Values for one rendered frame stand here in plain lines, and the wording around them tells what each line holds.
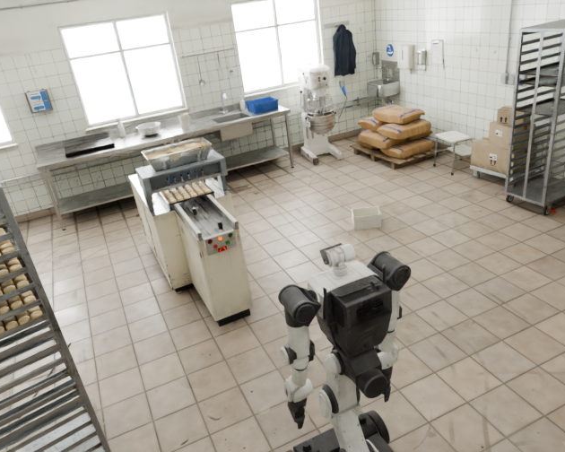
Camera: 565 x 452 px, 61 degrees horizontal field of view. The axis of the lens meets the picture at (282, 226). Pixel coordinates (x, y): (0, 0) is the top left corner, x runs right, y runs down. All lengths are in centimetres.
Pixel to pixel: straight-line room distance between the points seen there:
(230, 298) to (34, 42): 439
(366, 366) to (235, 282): 200
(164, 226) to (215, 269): 74
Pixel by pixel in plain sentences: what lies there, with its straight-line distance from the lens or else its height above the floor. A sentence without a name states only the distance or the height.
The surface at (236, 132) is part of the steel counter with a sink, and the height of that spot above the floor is 70.
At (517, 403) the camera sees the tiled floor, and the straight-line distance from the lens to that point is 341.
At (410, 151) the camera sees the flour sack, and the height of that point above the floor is 21.
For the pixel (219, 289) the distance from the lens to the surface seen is 383.
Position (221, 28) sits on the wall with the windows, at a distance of 735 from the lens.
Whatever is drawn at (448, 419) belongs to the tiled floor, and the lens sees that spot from 324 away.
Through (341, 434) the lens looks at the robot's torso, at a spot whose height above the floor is 43.
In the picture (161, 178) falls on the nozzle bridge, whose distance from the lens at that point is 419.
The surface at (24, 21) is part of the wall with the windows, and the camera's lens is 701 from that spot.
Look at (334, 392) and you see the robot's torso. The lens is 241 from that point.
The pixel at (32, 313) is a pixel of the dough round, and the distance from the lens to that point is 267.
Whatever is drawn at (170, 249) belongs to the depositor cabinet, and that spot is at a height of 48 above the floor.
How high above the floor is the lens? 241
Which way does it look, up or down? 26 degrees down
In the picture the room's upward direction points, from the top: 8 degrees counter-clockwise
